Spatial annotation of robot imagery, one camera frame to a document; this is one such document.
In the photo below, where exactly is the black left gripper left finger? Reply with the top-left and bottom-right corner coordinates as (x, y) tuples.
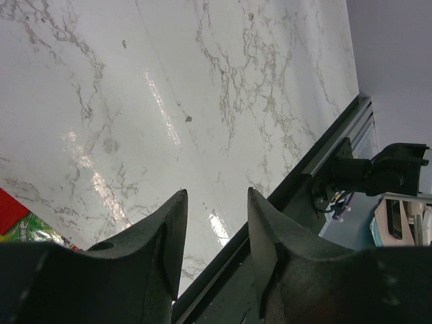
(1, 190), (188, 323)

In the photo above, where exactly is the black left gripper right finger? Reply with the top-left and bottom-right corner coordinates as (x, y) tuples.
(248, 188), (431, 323)

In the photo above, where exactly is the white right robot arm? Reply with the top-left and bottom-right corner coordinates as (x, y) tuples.
(329, 143), (430, 196)

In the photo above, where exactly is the red 13-Storey Treehouse book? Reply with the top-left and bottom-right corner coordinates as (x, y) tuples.
(1, 189), (78, 250)

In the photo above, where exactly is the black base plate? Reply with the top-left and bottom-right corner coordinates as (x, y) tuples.
(171, 97), (373, 323)

